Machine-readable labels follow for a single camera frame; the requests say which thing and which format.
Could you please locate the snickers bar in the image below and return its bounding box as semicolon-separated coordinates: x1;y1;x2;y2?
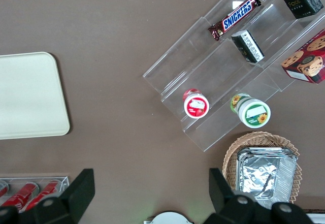
208;0;263;42

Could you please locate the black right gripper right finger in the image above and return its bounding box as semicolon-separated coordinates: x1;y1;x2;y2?
205;168;313;224

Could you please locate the clear acrylic bottle rack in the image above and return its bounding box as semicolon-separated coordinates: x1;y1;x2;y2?
0;175;71;211

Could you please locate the light wicker basket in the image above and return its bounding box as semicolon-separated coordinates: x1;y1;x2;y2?
222;131;303;206

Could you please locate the red lidded cup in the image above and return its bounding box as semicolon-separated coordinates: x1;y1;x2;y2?
182;87;210;119

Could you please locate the red cola bottle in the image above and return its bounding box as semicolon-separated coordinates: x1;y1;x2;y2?
0;180;10;197
24;179;62;211
0;182;39;211

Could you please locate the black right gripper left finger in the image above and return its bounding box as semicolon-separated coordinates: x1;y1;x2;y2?
0;168;96;224

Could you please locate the red cookie box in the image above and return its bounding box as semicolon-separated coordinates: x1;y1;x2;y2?
280;29;325;85

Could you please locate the aluminium foil container stack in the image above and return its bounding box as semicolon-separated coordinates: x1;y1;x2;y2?
235;146;298;210

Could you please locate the small black box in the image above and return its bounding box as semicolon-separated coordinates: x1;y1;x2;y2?
231;29;266;65
279;0;324;20

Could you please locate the white snack bin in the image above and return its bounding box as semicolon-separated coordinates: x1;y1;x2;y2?
303;210;325;224

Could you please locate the green lidded cup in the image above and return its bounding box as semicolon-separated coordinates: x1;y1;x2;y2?
230;93;272;129

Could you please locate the clear acrylic stepped shelf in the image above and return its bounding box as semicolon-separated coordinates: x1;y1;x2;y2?
142;0;325;154

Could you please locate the beige plastic tray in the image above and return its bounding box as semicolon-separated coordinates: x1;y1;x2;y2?
0;51;71;141

